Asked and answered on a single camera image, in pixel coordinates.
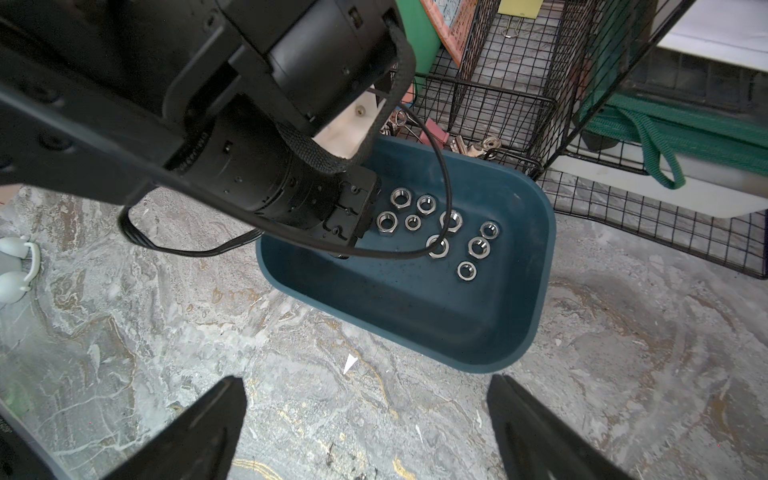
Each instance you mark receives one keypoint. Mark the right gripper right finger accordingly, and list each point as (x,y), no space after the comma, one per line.
(534,443)

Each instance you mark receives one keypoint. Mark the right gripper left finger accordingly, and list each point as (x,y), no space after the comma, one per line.
(199,444)

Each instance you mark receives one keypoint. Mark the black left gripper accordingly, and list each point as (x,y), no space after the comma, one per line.
(240,157)

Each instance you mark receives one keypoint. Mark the small steel hex nut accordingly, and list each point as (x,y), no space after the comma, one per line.
(466,271)

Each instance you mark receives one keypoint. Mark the large steel hex nut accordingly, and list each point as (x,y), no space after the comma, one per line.
(479,247)

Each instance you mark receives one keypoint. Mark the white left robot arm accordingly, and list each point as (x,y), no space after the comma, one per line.
(221,100)

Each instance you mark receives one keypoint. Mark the teal plastic storage box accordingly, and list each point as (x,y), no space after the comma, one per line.
(480,326)

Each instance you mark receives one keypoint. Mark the white box in organizer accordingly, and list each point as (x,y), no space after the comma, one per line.
(710,189)

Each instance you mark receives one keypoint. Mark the pink binder clip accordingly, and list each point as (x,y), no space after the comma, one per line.
(432,128)

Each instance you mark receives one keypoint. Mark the white alarm clock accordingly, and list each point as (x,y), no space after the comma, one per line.
(20,265)

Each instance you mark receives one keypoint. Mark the colourful paper folders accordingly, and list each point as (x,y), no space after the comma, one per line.
(432,30)

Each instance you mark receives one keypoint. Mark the black wire desk organizer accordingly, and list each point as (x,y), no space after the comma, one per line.
(511,101)

